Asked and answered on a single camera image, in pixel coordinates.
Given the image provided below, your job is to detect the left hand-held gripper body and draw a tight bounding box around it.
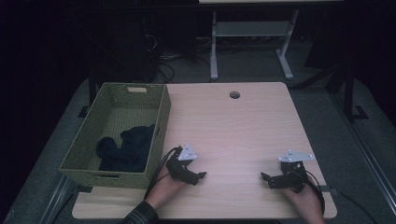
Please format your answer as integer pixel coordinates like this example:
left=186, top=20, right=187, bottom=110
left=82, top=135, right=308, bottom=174
left=165, top=143, right=198, bottom=184

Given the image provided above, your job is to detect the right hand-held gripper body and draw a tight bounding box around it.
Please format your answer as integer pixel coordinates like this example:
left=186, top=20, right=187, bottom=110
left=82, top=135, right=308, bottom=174
left=269, top=149, right=314, bottom=194

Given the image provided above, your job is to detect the dark navy printed shirt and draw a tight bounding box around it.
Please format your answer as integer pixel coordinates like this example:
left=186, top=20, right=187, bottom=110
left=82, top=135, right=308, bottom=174
left=95, top=123, right=156, bottom=174

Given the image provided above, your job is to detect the green woven basket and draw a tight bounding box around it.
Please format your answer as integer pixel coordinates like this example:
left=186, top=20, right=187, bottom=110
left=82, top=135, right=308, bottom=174
left=59, top=81, right=172, bottom=190

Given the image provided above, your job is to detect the black metal stand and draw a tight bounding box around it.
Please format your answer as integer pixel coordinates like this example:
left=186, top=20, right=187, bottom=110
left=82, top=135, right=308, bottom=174
left=292, top=62, right=370, bottom=122

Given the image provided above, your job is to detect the white standing desk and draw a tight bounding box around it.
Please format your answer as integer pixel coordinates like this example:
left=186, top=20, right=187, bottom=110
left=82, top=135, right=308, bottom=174
left=198, top=0, right=344, bottom=81

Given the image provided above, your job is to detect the right hand-held gripper cable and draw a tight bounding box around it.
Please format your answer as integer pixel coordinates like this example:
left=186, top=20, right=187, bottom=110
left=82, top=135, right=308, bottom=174
left=292, top=169, right=326, bottom=216

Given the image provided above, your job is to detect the black floor cable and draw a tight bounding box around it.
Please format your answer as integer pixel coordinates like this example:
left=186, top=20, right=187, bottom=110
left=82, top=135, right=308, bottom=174
left=329, top=186, right=378, bottom=224

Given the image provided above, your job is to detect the metal floor rail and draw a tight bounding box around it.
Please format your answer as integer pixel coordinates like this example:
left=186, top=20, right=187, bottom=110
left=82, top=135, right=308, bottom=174
left=40, top=175, right=78, bottom=224
left=330, top=92, right=396, bottom=216

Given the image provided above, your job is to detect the tangle of black cables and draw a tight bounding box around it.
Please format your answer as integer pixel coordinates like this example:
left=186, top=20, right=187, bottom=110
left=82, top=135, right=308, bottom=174
left=143, top=18, right=213, bottom=83

